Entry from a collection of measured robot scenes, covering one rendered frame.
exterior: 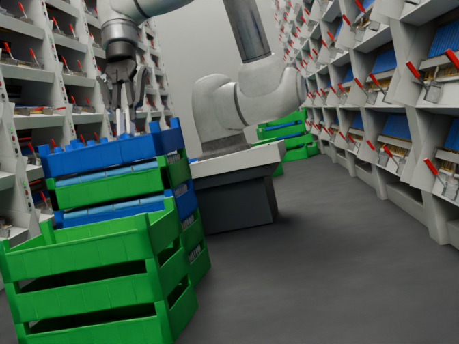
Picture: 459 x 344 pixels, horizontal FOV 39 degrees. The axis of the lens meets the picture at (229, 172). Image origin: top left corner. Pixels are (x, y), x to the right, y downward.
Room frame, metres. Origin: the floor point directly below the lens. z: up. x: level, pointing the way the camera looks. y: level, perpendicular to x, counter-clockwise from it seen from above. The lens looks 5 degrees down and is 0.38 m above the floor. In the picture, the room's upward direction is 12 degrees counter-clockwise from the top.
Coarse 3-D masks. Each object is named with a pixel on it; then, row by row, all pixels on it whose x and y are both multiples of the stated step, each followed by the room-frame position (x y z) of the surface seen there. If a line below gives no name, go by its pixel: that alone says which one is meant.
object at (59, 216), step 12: (192, 180) 1.68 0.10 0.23; (168, 192) 1.49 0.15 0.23; (192, 192) 1.65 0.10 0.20; (156, 204) 1.49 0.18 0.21; (180, 204) 1.53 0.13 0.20; (192, 204) 1.63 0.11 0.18; (60, 216) 1.54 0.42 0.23; (84, 216) 1.53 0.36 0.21; (96, 216) 1.52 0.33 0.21; (108, 216) 1.52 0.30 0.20; (120, 216) 1.51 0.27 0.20; (180, 216) 1.51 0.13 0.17; (60, 228) 1.54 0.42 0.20
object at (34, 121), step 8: (32, 104) 2.89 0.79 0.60; (40, 104) 2.89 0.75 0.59; (48, 104) 2.89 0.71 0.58; (56, 104) 2.88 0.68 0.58; (64, 104) 2.88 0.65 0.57; (56, 112) 2.88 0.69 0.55; (64, 112) 2.88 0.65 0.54; (16, 120) 2.32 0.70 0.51; (24, 120) 2.40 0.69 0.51; (32, 120) 2.48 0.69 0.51; (40, 120) 2.58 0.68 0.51; (48, 120) 2.68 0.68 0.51; (56, 120) 2.77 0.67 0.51; (16, 128) 2.34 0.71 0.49; (24, 128) 2.41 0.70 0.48
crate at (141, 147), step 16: (160, 128) 1.50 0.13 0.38; (176, 128) 1.64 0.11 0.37; (96, 144) 1.72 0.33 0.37; (112, 144) 1.51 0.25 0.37; (128, 144) 1.50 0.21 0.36; (144, 144) 1.49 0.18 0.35; (160, 144) 1.49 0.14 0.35; (176, 144) 1.61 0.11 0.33; (48, 160) 1.54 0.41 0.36; (64, 160) 1.53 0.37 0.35; (80, 160) 1.53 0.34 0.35; (96, 160) 1.52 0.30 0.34; (112, 160) 1.51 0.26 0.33; (128, 160) 1.50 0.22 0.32; (48, 176) 1.54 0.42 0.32
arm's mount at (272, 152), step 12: (264, 144) 2.32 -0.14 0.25; (276, 144) 2.05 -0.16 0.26; (228, 156) 2.07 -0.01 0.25; (240, 156) 2.07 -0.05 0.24; (252, 156) 2.06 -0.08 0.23; (264, 156) 2.05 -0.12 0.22; (276, 156) 2.05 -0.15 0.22; (192, 168) 2.09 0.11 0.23; (204, 168) 2.09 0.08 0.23; (216, 168) 2.08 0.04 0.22; (228, 168) 2.07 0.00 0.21; (240, 168) 2.07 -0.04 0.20
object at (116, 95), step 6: (114, 72) 1.60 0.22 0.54; (114, 78) 1.59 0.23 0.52; (114, 84) 1.59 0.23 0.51; (114, 90) 1.59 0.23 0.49; (120, 90) 1.61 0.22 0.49; (114, 96) 1.58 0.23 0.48; (120, 96) 1.60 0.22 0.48; (114, 102) 1.57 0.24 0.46; (120, 102) 1.59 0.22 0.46; (114, 108) 1.57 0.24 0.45; (120, 108) 1.59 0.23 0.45
